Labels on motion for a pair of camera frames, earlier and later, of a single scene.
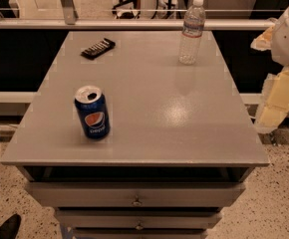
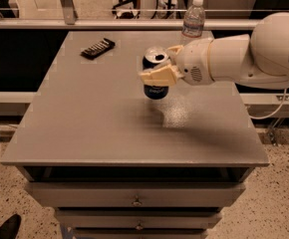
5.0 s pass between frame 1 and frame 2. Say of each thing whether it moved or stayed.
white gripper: moved
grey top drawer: stayed
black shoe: stayed
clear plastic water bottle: stayed
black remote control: stayed
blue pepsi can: moved
